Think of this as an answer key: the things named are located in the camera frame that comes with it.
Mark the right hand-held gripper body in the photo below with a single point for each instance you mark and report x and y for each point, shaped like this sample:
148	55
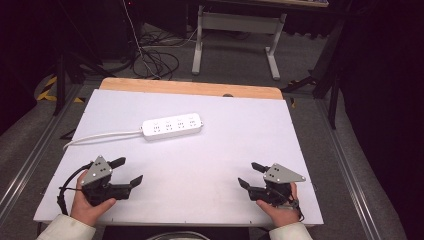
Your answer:
273	190

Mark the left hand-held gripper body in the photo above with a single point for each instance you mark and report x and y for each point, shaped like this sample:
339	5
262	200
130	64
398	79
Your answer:
100	191

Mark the white power strip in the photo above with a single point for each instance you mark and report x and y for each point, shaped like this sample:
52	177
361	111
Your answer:
171	126

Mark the person's left hand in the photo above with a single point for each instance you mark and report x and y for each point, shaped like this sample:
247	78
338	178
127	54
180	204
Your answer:
85	208

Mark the person's right hand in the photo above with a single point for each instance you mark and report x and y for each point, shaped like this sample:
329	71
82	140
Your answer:
282	213

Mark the white board table cover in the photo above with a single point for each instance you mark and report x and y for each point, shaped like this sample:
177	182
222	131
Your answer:
200	166

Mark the yellow black floor tape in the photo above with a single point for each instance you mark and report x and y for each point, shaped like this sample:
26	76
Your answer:
46	90

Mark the wooden table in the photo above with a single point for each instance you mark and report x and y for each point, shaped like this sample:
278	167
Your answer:
190	87

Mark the black tripod stand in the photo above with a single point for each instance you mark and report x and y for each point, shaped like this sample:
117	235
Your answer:
65	70

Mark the black metal stand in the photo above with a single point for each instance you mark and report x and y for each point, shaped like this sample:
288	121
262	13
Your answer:
328	66

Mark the aluminium floor rail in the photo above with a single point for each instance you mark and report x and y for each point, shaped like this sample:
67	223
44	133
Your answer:
28	163
348	166

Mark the white metal desk frame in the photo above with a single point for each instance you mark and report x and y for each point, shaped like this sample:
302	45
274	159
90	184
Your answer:
238	21

